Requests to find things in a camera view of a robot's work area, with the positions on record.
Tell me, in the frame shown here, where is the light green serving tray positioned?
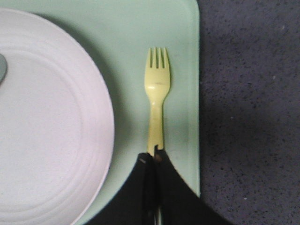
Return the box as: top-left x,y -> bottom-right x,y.
11,0 -> 199,224

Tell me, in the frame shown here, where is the yellow plastic fork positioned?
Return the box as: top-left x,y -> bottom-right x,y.
144,47 -> 171,156

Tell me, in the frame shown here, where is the white round plate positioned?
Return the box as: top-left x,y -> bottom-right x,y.
0,8 -> 114,225

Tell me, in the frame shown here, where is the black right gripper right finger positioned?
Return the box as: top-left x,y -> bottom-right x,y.
154,146 -> 229,225

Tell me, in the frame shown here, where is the sage green plastic spoon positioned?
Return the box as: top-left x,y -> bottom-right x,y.
0,54 -> 8,83

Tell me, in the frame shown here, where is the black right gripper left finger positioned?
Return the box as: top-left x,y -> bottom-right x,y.
88,153 -> 157,225

